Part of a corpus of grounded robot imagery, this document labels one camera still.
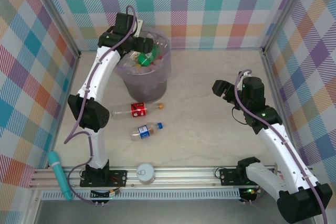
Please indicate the green Sprite bottle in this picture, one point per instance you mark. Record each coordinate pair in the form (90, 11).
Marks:
(144, 59)

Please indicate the grey waste bin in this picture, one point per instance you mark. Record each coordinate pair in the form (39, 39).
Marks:
(147, 93)

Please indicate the red-label bottle orange cap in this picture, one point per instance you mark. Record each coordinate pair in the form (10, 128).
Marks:
(138, 110)

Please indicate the Pepsi bottle blue cap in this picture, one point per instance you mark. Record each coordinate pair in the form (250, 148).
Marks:
(144, 132)

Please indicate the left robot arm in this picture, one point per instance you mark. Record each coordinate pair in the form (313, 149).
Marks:
(99, 77)

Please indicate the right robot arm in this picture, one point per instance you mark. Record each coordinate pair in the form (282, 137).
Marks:
(283, 150)

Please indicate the small controller board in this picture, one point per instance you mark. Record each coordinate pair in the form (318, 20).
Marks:
(249, 191)
(99, 195)

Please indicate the silver tin can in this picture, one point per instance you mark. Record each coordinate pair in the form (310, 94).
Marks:
(145, 172)

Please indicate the teal plastic tube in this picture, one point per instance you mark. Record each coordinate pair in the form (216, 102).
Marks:
(59, 171)

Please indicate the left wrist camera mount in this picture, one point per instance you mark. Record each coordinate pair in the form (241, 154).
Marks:
(139, 26)

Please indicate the aluminium side rail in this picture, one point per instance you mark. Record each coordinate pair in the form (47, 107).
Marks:
(74, 66)
(271, 77)

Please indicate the aluminium frame post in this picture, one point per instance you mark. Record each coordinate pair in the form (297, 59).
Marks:
(56, 16)
(286, 14)

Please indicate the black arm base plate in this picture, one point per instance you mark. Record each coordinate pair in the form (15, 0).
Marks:
(118, 176)
(228, 176)

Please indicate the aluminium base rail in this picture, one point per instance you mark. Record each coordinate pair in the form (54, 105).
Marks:
(183, 176)

